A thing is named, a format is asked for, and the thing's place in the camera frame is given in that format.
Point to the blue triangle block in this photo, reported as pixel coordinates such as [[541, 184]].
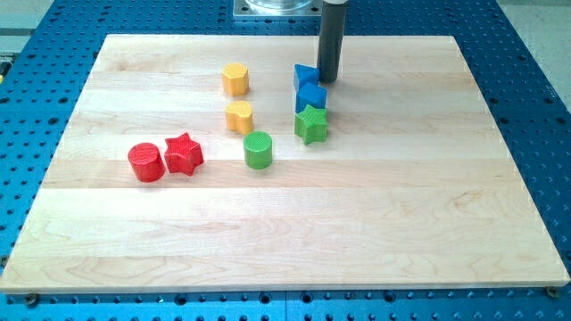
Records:
[[303, 75]]

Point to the light wooden board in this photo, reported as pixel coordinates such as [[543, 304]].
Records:
[[413, 188]]

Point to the blue perforated metal table plate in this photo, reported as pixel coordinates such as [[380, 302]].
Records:
[[46, 79]]

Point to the yellow heart block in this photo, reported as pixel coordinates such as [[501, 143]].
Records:
[[239, 117]]

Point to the yellow hexagon block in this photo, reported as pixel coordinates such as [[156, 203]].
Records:
[[235, 79]]

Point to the blue cube block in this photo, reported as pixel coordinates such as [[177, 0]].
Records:
[[310, 94]]

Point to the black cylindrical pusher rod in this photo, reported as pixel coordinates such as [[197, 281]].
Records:
[[332, 24]]

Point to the red star block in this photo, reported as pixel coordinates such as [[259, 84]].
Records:
[[183, 154]]

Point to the red cylinder block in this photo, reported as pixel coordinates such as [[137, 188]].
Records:
[[146, 163]]

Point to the green cylinder block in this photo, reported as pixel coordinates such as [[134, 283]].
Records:
[[258, 150]]

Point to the green star block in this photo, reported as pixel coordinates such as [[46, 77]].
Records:
[[311, 125]]

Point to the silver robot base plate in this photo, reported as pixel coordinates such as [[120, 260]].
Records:
[[276, 8]]

